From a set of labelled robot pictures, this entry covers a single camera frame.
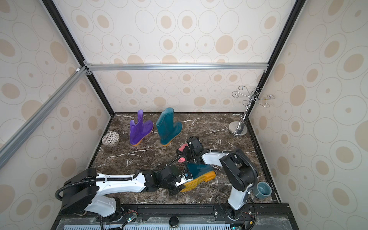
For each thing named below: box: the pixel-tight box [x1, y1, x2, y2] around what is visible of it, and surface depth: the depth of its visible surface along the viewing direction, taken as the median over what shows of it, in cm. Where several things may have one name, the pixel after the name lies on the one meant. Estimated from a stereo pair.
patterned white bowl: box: [101, 131, 120, 146], surface depth 102 cm
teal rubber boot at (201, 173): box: [180, 162, 217, 193], surface depth 83 cm
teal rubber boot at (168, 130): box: [156, 107, 183, 147], surface depth 89 cm
